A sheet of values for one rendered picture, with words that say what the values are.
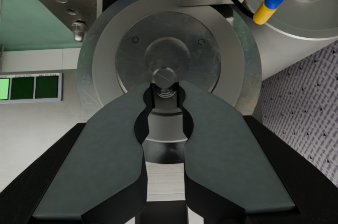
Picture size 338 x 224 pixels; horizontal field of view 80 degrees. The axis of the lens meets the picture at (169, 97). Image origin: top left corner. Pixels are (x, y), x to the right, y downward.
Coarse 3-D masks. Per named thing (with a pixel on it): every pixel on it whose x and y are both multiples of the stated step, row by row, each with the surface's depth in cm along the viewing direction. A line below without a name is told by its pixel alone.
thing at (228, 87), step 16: (144, 0) 16; (160, 0) 16; (176, 0) 16; (128, 16) 16; (144, 16) 16; (192, 16) 16; (208, 16) 16; (112, 32) 16; (224, 32) 15; (96, 48) 15; (112, 48) 15; (224, 48) 15; (240, 48) 15; (96, 64) 15; (112, 64) 15; (224, 64) 15; (240, 64) 15; (96, 80) 15; (112, 80) 15; (224, 80) 15; (240, 80) 15; (112, 96) 15; (224, 96) 15; (160, 128) 14; (176, 128) 14
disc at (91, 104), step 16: (128, 0) 17; (112, 16) 17; (224, 16) 17; (96, 32) 17; (240, 32) 16; (256, 48) 16; (80, 64) 16; (256, 64) 16; (80, 80) 16; (256, 80) 16; (80, 96) 16; (96, 96) 16; (240, 96) 16; (256, 96) 16; (240, 112) 15; (144, 144) 15; (160, 144) 15; (176, 144) 15; (160, 160) 15; (176, 160) 15
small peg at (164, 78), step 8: (160, 72) 11; (168, 72) 11; (152, 80) 11; (160, 80) 11; (168, 80) 11; (176, 80) 11; (160, 88) 11; (168, 88) 11; (160, 96) 13; (168, 96) 13
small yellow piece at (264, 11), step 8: (232, 0) 14; (264, 0) 11; (272, 0) 11; (280, 0) 11; (240, 8) 14; (264, 8) 11; (272, 8) 11; (248, 16) 13; (256, 16) 12; (264, 16) 12
